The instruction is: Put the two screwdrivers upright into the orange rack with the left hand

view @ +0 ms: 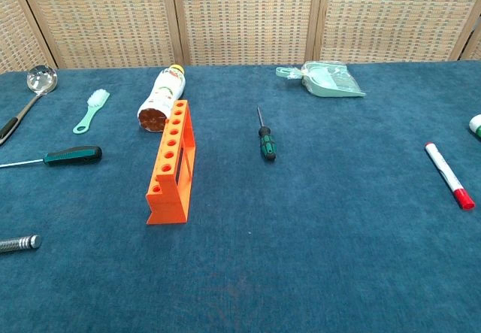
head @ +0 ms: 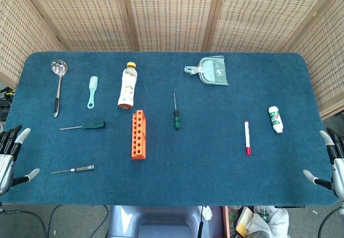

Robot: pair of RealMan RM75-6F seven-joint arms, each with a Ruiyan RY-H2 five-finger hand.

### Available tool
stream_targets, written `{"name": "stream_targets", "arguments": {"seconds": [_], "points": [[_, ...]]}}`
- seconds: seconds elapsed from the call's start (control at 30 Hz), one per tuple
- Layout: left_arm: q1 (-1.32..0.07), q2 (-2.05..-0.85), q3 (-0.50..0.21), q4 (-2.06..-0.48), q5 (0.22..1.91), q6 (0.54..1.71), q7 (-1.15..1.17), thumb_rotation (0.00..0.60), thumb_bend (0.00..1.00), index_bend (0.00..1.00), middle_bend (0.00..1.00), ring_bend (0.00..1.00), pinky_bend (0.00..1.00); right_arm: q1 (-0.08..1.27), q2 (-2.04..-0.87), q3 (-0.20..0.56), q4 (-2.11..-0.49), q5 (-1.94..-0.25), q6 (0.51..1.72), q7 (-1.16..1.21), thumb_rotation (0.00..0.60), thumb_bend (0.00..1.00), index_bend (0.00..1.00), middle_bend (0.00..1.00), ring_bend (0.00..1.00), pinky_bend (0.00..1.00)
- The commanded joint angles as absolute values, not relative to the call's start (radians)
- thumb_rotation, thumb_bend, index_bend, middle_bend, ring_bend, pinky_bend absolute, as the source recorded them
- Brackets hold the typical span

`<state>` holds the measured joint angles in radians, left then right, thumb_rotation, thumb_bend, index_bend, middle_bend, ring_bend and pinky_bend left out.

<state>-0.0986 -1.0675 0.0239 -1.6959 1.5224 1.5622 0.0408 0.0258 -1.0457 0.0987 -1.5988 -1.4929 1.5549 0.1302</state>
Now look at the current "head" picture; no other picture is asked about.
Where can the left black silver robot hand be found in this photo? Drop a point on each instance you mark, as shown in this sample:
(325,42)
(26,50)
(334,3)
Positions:
(6,165)

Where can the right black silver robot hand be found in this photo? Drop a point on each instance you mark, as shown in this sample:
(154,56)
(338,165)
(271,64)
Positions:
(338,168)

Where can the black silver precision screwdriver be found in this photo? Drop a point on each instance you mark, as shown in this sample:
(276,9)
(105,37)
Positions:
(83,167)

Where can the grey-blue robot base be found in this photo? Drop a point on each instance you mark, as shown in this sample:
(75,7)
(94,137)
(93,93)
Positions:
(161,222)

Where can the small white green bottle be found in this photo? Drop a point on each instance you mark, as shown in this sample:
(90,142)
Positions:
(275,119)

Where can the white plastic bag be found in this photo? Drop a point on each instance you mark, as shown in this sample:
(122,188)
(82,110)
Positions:
(276,219)

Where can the white marker red cap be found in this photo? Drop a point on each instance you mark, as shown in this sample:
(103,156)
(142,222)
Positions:
(247,138)

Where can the steel ladle black grip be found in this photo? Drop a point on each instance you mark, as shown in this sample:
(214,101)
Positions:
(59,67)

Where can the yellow white carton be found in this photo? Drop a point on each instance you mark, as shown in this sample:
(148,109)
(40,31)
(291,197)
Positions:
(242,228)

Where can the mint green cleaning brush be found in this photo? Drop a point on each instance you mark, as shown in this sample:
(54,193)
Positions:
(92,90)

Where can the orange tool holder block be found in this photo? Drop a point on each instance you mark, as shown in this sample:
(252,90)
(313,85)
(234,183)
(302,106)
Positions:
(139,154)

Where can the blue carpet table cover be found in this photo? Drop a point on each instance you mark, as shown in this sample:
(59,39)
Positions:
(201,173)

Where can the white perforated plate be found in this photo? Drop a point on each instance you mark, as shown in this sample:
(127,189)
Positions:
(207,213)

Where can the white drink bottle yellow cap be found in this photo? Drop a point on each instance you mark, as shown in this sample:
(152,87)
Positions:
(128,87)

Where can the mint dustpan in plastic wrap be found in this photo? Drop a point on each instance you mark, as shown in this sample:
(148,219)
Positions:
(213,71)

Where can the green black striped screwdriver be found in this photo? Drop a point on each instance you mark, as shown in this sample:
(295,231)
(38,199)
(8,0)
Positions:
(176,121)

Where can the woven bamboo folding screen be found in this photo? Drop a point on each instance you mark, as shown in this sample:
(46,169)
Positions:
(172,12)

